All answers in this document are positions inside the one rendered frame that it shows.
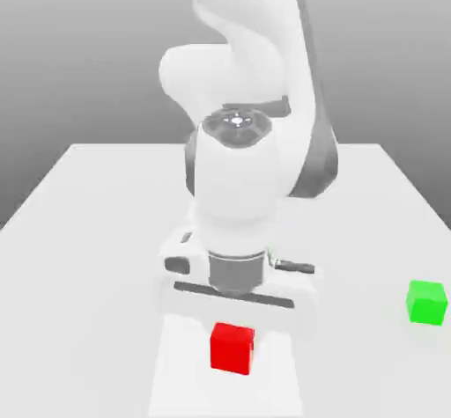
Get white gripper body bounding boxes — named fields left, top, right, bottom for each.
left=153, top=275, right=319, bottom=338

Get small green cube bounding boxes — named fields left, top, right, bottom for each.
left=405, top=279, right=449, bottom=327

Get small red cube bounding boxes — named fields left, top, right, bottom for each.
left=210, top=321, right=256, bottom=377

